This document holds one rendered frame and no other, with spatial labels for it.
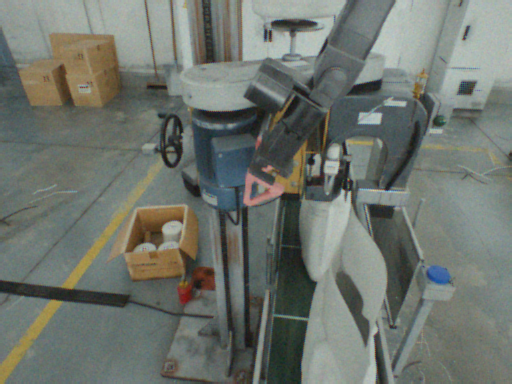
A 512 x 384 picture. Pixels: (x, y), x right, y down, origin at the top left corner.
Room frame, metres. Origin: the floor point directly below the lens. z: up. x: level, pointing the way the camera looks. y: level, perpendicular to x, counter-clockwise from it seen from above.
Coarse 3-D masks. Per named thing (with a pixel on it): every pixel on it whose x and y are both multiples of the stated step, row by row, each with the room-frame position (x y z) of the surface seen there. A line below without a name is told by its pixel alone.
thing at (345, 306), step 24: (336, 240) 0.64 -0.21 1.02; (360, 240) 0.68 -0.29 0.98; (336, 264) 0.68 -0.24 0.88; (360, 264) 0.65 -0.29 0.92; (384, 264) 0.55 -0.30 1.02; (336, 288) 0.48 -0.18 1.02; (360, 288) 0.63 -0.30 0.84; (384, 288) 0.50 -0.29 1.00; (312, 312) 0.64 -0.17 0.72; (336, 312) 0.46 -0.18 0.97; (360, 312) 0.67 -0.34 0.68; (312, 336) 0.53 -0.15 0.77; (336, 336) 0.44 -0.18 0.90; (360, 336) 0.37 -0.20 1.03; (312, 360) 0.45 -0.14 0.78; (336, 360) 0.42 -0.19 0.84; (360, 360) 0.34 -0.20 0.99
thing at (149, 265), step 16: (144, 208) 1.78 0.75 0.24; (160, 208) 1.79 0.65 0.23; (176, 208) 1.80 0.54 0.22; (128, 224) 1.63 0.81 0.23; (144, 224) 1.78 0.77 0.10; (160, 224) 1.79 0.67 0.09; (192, 224) 1.68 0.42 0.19; (128, 240) 1.48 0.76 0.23; (160, 240) 1.72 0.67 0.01; (192, 240) 1.53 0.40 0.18; (112, 256) 1.38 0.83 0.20; (128, 256) 1.36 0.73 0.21; (144, 256) 1.37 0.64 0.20; (160, 256) 1.38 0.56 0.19; (176, 256) 1.40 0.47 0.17; (192, 256) 1.44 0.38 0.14; (144, 272) 1.37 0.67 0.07; (160, 272) 1.38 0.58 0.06; (176, 272) 1.39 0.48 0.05
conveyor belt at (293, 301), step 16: (304, 176) 1.96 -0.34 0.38; (288, 208) 1.60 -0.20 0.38; (288, 224) 1.45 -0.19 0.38; (288, 240) 1.32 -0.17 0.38; (288, 256) 1.20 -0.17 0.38; (288, 272) 1.10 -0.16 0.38; (304, 272) 1.10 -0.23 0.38; (288, 288) 1.00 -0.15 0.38; (304, 288) 1.00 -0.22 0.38; (288, 304) 0.92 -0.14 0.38; (304, 304) 0.92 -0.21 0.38; (288, 320) 0.84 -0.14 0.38; (304, 320) 0.84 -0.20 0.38; (272, 336) 0.77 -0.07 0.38; (288, 336) 0.77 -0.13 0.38; (304, 336) 0.77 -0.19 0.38; (272, 352) 0.70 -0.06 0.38; (288, 352) 0.70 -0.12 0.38; (272, 368) 0.64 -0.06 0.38; (288, 368) 0.64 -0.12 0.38
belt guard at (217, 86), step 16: (208, 64) 0.80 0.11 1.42; (224, 64) 0.80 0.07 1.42; (240, 64) 0.80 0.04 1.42; (256, 64) 0.80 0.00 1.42; (368, 64) 0.83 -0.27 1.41; (384, 64) 0.87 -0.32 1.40; (192, 80) 0.68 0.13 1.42; (208, 80) 0.68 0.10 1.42; (224, 80) 0.68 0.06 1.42; (240, 80) 0.68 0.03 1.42; (368, 80) 0.84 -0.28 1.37; (192, 96) 0.66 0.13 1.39; (208, 96) 0.65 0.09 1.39; (224, 96) 0.64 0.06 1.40; (240, 96) 0.65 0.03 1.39
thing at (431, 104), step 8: (432, 96) 0.83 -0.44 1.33; (440, 96) 0.83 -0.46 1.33; (424, 104) 0.85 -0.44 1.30; (432, 104) 0.80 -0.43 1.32; (440, 104) 0.79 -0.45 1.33; (448, 104) 0.78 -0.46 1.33; (432, 112) 0.79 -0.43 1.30; (440, 112) 0.79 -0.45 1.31; (448, 112) 0.78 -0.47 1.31; (432, 120) 0.79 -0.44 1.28; (448, 120) 0.78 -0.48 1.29; (432, 128) 0.79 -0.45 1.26; (440, 128) 0.78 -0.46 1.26; (432, 136) 0.79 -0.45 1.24; (440, 136) 0.78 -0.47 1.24
